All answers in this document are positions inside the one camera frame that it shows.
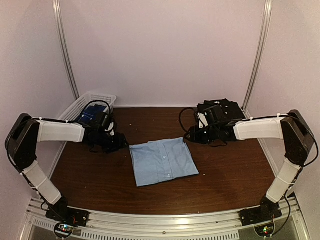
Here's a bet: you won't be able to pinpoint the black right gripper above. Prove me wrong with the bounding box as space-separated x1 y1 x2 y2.
183 125 219 145

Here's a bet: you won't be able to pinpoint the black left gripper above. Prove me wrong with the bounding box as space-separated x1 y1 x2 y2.
96 131 130 155

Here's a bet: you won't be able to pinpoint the light blue long sleeve shirt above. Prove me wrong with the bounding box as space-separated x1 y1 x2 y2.
129 137 199 187

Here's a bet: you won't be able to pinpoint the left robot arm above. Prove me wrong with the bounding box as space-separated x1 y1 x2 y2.
5 112 129 222

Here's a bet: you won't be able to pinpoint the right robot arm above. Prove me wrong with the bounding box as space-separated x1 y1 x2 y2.
182 99 319 221

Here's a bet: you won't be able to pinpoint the dark blue folded shirt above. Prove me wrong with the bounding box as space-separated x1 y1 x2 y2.
75 104 109 124

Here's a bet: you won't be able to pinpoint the black folded polo shirt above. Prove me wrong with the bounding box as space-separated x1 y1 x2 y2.
197 98 246 120

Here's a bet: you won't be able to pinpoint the white plastic mesh basket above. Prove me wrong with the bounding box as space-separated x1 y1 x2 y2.
57 91 117 125

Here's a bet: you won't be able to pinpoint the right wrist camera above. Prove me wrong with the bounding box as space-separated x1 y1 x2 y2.
197 112 209 129

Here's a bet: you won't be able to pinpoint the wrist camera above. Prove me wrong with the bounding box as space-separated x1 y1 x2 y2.
104 121 117 136
197 112 209 129

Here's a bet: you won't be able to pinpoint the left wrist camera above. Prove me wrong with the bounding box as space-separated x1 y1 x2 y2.
104 121 117 136

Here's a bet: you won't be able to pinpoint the right black camera cable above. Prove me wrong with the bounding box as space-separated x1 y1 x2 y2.
178 107 198 136

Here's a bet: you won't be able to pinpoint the black camera cable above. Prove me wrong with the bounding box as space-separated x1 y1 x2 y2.
4 99 112 166
178 107 198 136

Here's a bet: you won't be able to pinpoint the left black camera cable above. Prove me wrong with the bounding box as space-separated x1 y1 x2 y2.
4 99 112 166

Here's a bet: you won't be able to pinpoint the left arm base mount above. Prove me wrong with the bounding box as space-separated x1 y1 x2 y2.
45 207 90 239

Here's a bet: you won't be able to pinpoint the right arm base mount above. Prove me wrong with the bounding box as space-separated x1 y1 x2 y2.
239 203 282 238

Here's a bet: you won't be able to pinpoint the front aluminium rail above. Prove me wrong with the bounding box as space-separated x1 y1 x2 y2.
19 197 311 240

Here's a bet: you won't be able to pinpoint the right aluminium frame post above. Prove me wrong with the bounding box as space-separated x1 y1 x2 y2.
242 0 273 113

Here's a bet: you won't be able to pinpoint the aluminium frame post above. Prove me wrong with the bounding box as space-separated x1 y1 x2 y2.
242 0 273 113
52 0 80 100

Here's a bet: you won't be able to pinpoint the left aluminium frame post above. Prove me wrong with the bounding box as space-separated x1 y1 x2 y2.
52 0 80 100

